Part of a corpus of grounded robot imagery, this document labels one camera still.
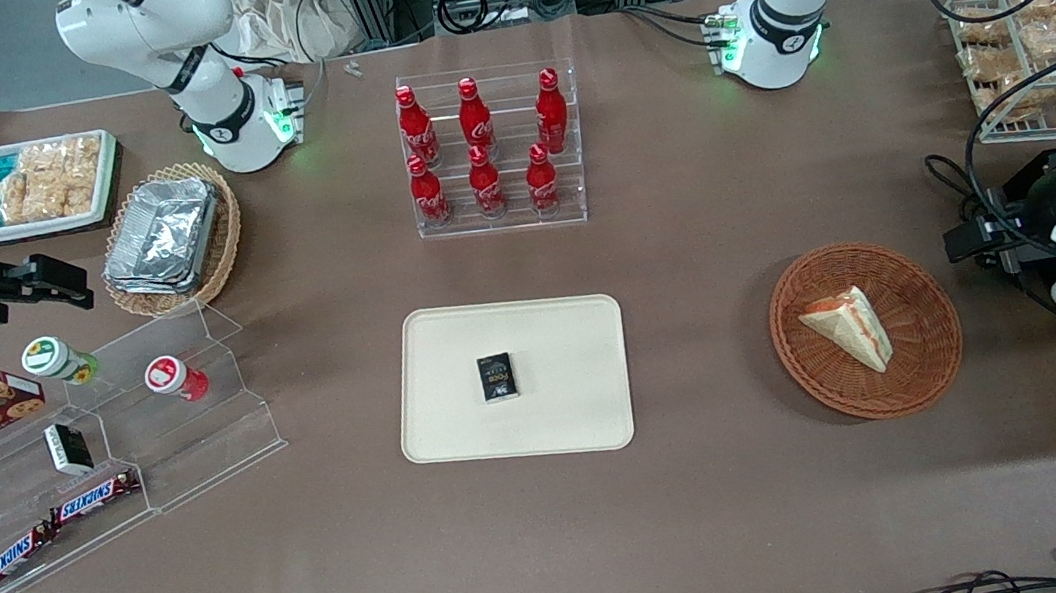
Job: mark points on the white rectangular snack tray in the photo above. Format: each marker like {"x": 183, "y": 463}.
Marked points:
{"x": 108, "y": 172}

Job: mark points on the small clear plastic clip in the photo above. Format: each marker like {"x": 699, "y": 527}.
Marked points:
{"x": 352, "y": 69}

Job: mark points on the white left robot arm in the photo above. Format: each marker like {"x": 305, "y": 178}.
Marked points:
{"x": 784, "y": 3}

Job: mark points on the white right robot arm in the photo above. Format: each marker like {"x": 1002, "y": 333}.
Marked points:
{"x": 153, "y": 30}

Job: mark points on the red cola bottle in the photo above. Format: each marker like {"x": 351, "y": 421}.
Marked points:
{"x": 543, "y": 186}
{"x": 475, "y": 122}
{"x": 551, "y": 117}
{"x": 487, "y": 189}
{"x": 417, "y": 129}
{"x": 429, "y": 198}

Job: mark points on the beige cloth bag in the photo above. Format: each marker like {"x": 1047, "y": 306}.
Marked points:
{"x": 292, "y": 18}

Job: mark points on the green lid cup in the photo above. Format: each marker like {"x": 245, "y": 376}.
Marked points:
{"x": 52, "y": 358}

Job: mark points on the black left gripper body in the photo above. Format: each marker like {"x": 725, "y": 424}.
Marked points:
{"x": 1030, "y": 225}

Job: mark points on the small black card box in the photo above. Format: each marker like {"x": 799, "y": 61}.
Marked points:
{"x": 497, "y": 378}

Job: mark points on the stacked aluminium foil trays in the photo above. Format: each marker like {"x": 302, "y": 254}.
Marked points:
{"x": 163, "y": 235}

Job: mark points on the small black white box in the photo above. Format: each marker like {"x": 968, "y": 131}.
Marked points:
{"x": 68, "y": 449}

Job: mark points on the red lid cup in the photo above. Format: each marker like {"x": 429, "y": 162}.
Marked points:
{"x": 170, "y": 376}

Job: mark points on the clear acrylic bottle rack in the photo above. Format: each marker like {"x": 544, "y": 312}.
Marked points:
{"x": 519, "y": 222}

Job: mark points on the beige plastic tray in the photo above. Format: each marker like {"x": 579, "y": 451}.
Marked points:
{"x": 563, "y": 413}

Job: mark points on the oval tan wicker basket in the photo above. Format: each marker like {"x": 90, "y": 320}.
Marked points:
{"x": 224, "y": 243}

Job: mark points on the clear acrylic step display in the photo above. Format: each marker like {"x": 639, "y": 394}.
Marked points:
{"x": 204, "y": 447}

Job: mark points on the triangular sandwich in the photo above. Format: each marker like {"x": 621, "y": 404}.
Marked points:
{"x": 854, "y": 327}

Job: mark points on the round brown wicker basket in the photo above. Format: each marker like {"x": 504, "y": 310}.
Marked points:
{"x": 819, "y": 371}

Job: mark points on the rice cracker pack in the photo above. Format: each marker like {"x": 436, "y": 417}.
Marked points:
{"x": 48, "y": 199}
{"x": 63, "y": 157}

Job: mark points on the snickers chocolate bar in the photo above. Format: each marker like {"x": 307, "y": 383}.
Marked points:
{"x": 11, "y": 559}
{"x": 94, "y": 498}

